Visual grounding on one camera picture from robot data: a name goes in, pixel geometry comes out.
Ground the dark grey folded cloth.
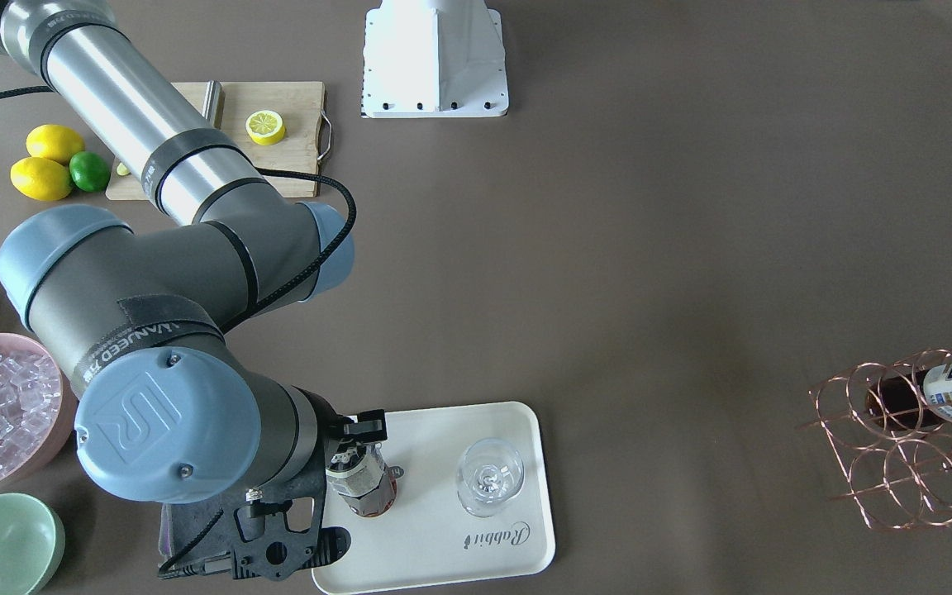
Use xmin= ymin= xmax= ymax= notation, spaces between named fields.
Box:
xmin=158 ymin=497 xmax=233 ymax=574

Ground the tea bottle white cap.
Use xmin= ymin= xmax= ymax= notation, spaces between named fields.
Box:
xmin=326 ymin=443 xmax=401 ymax=517

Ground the copper wire bottle basket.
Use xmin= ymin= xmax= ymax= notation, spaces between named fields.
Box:
xmin=808 ymin=348 xmax=952 ymax=531

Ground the cream serving tray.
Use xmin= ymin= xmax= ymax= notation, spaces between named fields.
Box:
xmin=312 ymin=402 xmax=556 ymax=594

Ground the green bowl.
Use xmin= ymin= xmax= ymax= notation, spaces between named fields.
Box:
xmin=0 ymin=493 xmax=65 ymax=594

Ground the pink bowl with ice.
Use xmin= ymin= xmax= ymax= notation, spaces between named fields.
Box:
xmin=0 ymin=334 xmax=77 ymax=488

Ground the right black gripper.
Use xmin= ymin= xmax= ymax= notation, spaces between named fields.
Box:
xmin=277 ymin=387 xmax=387 ymax=503

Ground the yellow lemon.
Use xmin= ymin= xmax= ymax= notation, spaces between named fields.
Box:
xmin=10 ymin=157 xmax=73 ymax=201
xmin=24 ymin=124 xmax=86 ymax=165

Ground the green lime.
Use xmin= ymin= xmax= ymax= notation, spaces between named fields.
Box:
xmin=68 ymin=151 xmax=111 ymax=193

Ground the steel muddler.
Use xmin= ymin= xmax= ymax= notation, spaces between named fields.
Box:
xmin=201 ymin=80 xmax=224 ymax=129

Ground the clear wine glass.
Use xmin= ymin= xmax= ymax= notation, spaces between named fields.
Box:
xmin=455 ymin=438 xmax=526 ymax=517

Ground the half lemon slice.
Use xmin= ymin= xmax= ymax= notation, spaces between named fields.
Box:
xmin=245 ymin=109 xmax=287 ymax=146

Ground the wooden cutting board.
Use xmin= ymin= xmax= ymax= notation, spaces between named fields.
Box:
xmin=104 ymin=80 xmax=334 ymax=202

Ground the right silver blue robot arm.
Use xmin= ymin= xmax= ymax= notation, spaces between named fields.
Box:
xmin=0 ymin=1 xmax=356 ymax=504

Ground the white pillar mount base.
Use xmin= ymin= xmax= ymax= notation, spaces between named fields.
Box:
xmin=360 ymin=1 xmax=510 ymax=118

